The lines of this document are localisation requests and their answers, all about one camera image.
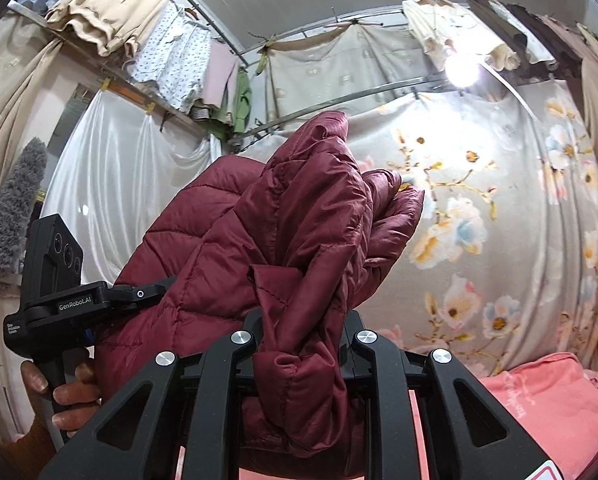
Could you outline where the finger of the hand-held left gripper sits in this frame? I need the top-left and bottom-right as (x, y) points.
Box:
(110, 276), (178, 311)

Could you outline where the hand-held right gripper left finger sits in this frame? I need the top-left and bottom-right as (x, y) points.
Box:
(38, 310), (264, 480)

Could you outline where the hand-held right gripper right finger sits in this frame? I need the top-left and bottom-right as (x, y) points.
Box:
(346, 310), (562, 480)

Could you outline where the maroon quilted jacket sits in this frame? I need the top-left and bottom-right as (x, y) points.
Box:
(95, 111), (426, 480)

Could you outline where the person's left hand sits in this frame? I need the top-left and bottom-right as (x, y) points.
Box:
(20, 360), (100, 435)

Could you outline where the grey fluffy duster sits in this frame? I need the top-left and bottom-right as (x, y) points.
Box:
(0, 137), (48, 277)

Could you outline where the white satin curtain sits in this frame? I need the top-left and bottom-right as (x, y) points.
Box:
(44, 87), (224, 286)

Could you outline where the pink blanket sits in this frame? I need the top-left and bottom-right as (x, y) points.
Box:
(171, 352), (598, 480)

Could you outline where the grey floral sheet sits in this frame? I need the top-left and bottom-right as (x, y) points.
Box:
(249, 85), (598, 376)

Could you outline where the green garment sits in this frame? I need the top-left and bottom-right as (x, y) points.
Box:
(219, 67), (254, 136)

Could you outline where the pale pink garment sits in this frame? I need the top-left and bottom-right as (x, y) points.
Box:
(201, 40), (240, 106)

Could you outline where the white dotted garment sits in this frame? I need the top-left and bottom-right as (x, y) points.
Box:
(129, 2), (212, 113)

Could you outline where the cream ruffled cloth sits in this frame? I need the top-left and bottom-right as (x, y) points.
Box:
(46, 0), (177, 58)

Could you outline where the grey dotted sheet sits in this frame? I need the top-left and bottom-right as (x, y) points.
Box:
(261, 25), (450, 126)

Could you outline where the light bulb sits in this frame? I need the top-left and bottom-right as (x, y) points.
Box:
(445, 52), (484, 88)

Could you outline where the cream floral garment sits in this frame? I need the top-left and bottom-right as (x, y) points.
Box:
(403, 0), (522, 71)

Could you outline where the dark brown garment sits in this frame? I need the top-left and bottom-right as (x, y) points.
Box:
(469, 0), (560, 78)

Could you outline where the white cable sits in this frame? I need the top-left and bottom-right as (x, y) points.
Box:
(481, 62), (540, 122)

